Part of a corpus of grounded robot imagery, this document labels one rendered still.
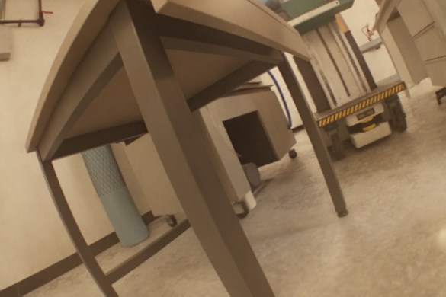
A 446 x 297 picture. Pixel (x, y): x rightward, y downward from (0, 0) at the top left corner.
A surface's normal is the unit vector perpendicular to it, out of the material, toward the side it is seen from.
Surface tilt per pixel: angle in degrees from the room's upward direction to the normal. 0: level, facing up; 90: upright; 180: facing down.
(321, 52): 90
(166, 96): 90
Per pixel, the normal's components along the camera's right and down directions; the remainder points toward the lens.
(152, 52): 0.76, -0.35
